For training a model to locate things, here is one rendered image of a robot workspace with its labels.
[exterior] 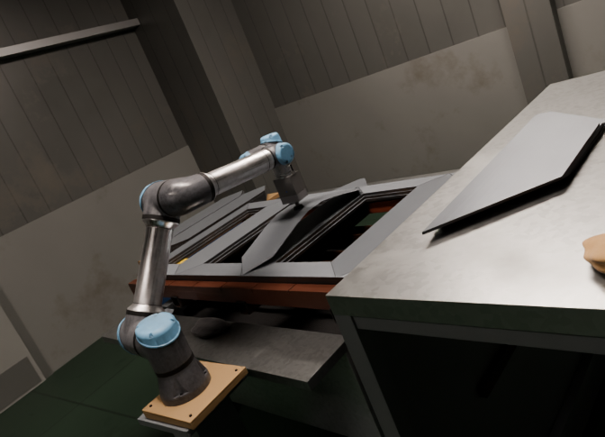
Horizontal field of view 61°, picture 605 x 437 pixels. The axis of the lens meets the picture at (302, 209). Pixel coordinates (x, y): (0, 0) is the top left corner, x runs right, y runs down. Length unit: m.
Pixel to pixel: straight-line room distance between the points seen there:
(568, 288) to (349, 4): 4.13
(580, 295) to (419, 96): 3.93
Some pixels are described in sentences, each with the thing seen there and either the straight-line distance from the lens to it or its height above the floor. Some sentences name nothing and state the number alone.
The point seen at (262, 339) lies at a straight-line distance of 1.73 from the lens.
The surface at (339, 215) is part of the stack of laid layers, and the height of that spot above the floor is 0.84.
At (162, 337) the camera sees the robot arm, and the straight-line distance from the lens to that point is 1.50.
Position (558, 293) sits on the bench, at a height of 1.05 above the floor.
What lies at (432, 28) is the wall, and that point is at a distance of 4.43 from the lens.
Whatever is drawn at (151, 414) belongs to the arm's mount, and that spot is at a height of 0.70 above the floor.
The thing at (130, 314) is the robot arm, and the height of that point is 0.95.
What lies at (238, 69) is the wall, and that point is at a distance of 5.19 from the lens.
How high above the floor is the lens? 1.44
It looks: 15 degrees down
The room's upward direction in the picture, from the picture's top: 23 degrees counter-clockwise
